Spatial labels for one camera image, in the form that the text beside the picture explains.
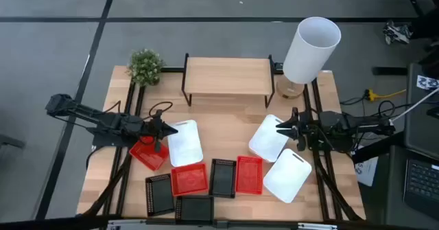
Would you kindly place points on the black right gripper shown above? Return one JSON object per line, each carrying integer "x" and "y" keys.
{"x": 308, "y": 128}

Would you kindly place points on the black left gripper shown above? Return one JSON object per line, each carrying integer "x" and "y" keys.
{"x": 150, "y": 129}

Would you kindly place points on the white plastic basket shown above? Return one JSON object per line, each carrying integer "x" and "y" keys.
{"x": 287, "y": 175}
{"x": 267, "y": 139}
{"x": 185, "y": 147}

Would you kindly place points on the red plastic basket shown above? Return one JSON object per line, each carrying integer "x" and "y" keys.
{"x": 249, "y": 175}
{"x": 189, "y": 179}
{"x": 148, "y": 156}

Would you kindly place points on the black plastic basket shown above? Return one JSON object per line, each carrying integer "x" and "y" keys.
{"x": 160, "y": 195}
{"x": 223, "y": 178}
{"x": 195, "y": 209}

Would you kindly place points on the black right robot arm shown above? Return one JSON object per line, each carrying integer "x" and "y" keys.
{"x": 343, "y": 122}

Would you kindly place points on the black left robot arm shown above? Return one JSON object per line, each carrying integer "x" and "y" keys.
{"x": 103, "y": 118}

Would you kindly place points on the small green potted plant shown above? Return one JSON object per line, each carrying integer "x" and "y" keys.
{"x": 145, "y": 67}

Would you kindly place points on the white cylindrical lamp shade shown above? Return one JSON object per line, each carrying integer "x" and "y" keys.
{"x": 308, "y": 51}

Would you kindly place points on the white paper sheet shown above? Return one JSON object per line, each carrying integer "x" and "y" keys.
{"x": 367, "y": 171}

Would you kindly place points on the black slanted desk beam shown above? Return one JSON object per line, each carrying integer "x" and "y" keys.
{"x": 377, "y": 148}

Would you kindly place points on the silver aluminium profile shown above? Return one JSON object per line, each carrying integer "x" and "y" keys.
{"x": 130, "y": 224}

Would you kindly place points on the black floor bar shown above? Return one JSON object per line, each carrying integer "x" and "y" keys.
{"x": 391, "y": 71}

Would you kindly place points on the black side table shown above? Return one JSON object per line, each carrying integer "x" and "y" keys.
{"x": 394, "y": 189}

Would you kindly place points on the black laptop keyboard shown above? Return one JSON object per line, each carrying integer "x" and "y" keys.
{"x": 423, "y": 182}

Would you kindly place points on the person's shoe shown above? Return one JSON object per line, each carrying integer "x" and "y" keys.
{"x": 397, "y": 32}

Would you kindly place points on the white sticker with black print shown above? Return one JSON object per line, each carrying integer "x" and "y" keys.
{"x": 427, "y": 82}

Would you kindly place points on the grey chair foot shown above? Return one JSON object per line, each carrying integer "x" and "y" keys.
{"x": 10, "y": 141}

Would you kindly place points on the person's leg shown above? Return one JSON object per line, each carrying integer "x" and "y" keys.
{"x": 425, "y": 25}

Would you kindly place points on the black aluminium crossbar rail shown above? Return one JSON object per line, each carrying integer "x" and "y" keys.
{"x": 171, "y": 69}

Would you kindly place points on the black aluminium frame rails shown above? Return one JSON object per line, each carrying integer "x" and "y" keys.
{"x": 322, "y": 195}
{"x": 120, "y": 199}

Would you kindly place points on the wooden shelf with black frame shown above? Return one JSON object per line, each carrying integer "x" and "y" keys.
{"x": 228, "y": 75}

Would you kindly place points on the black camera stand bar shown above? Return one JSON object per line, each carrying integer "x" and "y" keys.
{"x": 51, "y": 223}

